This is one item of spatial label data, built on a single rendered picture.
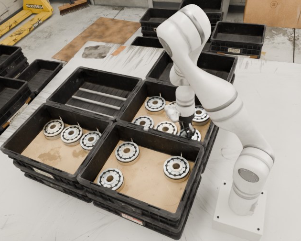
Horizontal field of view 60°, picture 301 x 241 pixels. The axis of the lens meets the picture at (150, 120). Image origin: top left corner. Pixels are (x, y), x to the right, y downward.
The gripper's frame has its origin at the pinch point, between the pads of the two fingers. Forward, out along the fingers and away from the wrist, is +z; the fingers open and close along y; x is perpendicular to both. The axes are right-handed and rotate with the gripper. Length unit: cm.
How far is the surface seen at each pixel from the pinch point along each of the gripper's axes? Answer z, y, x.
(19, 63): 38, 168, 80
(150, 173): 2.6, -10.6, 21.3
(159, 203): 2.5, -23.6, 22.8
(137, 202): -7.4, -24.7, 30.6
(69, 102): 3, 49, 44
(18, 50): 28, 171, 77
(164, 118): 2.5, 14.1, 3.7
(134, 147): -0.2, 2.6, 22.6
